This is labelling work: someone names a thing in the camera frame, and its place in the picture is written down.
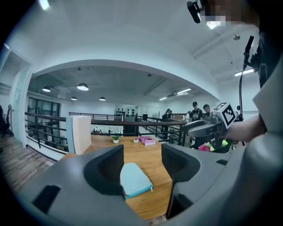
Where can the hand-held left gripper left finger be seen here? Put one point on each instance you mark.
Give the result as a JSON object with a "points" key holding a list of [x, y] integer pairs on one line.
{"points": [[104, 174]]}

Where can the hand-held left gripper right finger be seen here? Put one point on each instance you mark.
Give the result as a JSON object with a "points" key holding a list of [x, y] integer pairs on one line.
{"points": [[181, 165]]}

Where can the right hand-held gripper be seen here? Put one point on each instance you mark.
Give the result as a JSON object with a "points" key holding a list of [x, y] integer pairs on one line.
{"points": [[212, 126]]}

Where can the light blue zipper pouch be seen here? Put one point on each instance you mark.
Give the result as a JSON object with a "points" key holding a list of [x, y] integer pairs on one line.
{"points": [[134, 181]]}

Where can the person's right forearm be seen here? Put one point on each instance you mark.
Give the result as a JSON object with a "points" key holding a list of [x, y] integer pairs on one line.
{"points": [[245, 129]]}

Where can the black basket of colourful items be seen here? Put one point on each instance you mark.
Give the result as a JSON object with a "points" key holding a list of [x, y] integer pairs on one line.
{"points": [[207, 147]]}

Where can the small potted plant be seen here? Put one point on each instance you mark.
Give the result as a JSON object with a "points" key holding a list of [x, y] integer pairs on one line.
{"points": [[115, 139]]}

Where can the pink box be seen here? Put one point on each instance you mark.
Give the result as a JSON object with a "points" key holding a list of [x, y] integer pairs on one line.
{"points": [[147, 140]]}

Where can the ceiling tube light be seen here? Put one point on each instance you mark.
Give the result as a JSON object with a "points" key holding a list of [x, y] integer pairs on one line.
{"points": [[243, 72], [163, 98], [183, 91]]}

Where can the white partition board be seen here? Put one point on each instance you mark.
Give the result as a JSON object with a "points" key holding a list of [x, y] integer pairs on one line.
{"points": [[79, 134]]}

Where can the dark metal railing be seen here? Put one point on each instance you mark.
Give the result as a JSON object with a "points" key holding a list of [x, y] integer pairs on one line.
{"points": [[137, 123]]}

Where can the person's grey shirt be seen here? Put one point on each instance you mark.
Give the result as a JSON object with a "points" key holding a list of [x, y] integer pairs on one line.
{"points": [[270, 103]]}

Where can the round pendant lamp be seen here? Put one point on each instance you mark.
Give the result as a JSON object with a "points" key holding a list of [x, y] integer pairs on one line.
{"points": [[82, 87], [46, 89], [73, 98], [102, 99]]}

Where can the black chest-mounted device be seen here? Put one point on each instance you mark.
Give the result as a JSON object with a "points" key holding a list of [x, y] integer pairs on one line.
{"points": [[251, 53]]}

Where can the black office chair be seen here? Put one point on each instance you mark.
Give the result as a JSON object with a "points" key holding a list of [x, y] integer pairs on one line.
{"points": [[5, 123]]}

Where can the black head-mounted camera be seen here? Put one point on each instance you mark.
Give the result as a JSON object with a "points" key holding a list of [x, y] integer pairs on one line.
{"points": [[194, 11]]}

